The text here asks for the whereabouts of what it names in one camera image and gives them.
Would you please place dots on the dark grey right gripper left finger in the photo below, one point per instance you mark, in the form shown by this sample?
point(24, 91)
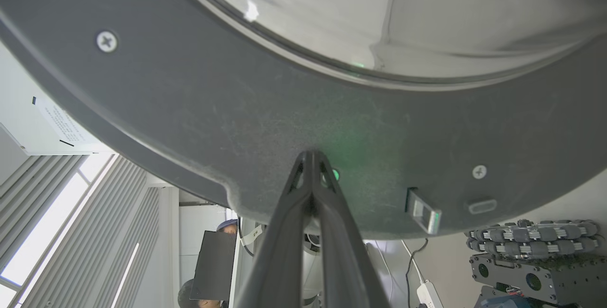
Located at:
point(280, 251)

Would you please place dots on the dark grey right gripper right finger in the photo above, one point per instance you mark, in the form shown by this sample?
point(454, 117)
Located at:
point(344, 260)

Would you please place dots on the round glass washing machine door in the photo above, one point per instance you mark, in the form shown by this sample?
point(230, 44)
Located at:
point(189, 109)

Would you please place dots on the grey mecanum wheel robot base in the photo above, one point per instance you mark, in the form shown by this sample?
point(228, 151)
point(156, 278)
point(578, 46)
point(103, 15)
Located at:
point(536, 279)

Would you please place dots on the person in blue cap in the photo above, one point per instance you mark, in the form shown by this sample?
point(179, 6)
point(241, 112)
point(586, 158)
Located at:
point(227, 226)

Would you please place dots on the black flat panel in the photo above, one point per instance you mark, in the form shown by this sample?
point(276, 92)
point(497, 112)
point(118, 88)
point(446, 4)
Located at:
point(213, 265)

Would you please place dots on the white power strip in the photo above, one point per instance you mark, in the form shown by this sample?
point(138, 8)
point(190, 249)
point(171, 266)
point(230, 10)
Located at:
point(429, 296)

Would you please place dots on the person with dark hair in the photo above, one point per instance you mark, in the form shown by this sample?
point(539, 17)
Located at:
point(189, 294)

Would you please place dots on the grey slatted blinds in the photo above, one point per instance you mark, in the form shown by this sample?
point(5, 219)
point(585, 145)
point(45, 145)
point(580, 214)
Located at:
point(123, 232)

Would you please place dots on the white printed paper note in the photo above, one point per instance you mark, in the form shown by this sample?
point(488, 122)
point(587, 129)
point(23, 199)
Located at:
point(61, 123)

